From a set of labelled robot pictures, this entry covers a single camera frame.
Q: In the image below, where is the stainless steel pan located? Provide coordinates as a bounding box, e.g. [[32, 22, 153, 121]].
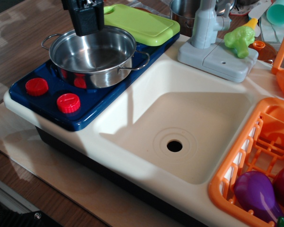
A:
[[41, 26, 150, 89]]

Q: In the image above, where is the white plastic spatula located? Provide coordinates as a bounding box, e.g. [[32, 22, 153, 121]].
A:
[[248, 1, 272, 20]]

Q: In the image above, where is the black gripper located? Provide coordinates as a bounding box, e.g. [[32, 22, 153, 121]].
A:
[[61, 0, 104, 36]]

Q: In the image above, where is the green toy broccoli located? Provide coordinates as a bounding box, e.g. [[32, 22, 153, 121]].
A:
[[224, 18, 258, 59]]

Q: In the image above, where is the blue toy stove top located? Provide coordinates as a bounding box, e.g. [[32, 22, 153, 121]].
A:
[[9, 34, 180, 131]]

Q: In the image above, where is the green plastic cutting board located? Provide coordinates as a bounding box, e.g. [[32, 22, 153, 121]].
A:
[[104, 4, 180, 46]]

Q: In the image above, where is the teal plastic cup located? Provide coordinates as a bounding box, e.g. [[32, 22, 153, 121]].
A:
[[266, 0, 284, 26]]

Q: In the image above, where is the purple toy eggplant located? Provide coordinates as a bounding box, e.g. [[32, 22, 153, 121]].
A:
[[234, 171, 284, 223]]

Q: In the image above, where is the red stove knob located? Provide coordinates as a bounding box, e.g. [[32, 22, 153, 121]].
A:
[[25, 78, 49, 96], [56, 93, 81, 114]]

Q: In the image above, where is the grey toy faucet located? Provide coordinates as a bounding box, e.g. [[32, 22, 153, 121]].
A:
[[177, 0, 258, 83]]

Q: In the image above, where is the cream toy sink unit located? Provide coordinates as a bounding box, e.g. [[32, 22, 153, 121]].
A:
[[3, 35, 284, 227]]

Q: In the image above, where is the red stove knob left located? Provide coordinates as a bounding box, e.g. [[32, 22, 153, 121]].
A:
[[25, 78, 49, 96]]

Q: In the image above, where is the red stove knob right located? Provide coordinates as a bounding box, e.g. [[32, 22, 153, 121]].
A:
[[56, 93, 81, 114]]

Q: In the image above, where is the orange plastic lid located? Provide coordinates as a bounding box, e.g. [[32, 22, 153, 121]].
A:
[[249, 40, 277, 64]]

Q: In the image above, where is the orange dish rack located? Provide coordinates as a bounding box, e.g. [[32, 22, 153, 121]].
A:
[[208, 97, 284, 227]]

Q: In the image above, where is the steel pot behind faucet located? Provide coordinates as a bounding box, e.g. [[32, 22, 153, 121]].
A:
[[169, 0, 201, 28]]

